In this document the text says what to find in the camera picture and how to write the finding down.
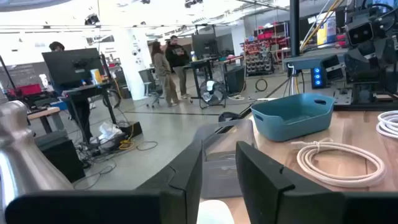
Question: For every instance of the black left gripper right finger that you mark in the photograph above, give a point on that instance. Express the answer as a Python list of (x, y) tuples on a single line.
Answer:
[(267, 193)]

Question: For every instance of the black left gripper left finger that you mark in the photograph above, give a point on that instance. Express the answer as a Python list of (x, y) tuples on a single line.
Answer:
[(180, 186)]

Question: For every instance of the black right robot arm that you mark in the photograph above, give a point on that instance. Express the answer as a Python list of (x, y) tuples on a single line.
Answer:
[(390, 46)]

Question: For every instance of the black device with blue lights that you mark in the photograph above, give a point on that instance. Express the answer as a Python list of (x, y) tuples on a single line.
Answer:
[(317, 76)]

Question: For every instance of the yellow box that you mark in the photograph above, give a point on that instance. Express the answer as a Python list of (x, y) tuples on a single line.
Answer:
[(326, 31)]

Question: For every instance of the teal plastic bin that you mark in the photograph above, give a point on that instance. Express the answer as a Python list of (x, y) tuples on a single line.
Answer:
[(292, 127)]

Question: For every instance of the black pole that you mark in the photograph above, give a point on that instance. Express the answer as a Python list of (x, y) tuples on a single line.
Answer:
[(294, 28)]

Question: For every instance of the white plastic bag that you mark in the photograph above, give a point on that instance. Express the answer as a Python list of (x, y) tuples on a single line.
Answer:
[(109, 132)]

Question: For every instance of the black floor fan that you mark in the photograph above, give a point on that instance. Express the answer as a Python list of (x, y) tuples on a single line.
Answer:
[(213, 93)]

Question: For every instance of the shelf with red bins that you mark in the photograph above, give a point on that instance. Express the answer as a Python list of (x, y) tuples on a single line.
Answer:
[(258, 59)]

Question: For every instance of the grey office chair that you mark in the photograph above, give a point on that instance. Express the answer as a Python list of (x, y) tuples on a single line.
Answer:
[(146, 77)]

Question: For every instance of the black crate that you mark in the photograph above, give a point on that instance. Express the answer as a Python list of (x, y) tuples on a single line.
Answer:
[(235, 81)]

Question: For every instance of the person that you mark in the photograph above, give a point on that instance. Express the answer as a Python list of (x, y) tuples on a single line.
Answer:
[(177, 57), (161, 67), (56, 46)]

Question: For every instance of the black box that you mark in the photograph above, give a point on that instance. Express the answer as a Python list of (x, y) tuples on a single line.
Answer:
[(62, 155)]

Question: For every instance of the black standing desk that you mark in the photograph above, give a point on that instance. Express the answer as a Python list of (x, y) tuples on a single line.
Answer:
[(84, 91)]

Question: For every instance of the black computer monitor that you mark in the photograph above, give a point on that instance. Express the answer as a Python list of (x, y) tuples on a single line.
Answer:
[(203, 45), (71, 68)]

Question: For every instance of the wooden side table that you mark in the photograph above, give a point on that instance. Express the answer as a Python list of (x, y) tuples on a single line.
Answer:
[(43, 112)]

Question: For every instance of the red bin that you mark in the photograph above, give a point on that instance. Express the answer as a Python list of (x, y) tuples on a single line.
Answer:
[(29, 89)]

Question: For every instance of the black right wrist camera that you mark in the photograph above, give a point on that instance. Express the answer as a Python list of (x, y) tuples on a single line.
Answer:
[(359, 32)]

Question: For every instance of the black metal table frame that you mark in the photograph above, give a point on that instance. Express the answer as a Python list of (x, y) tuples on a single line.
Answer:
[(367, 106)]

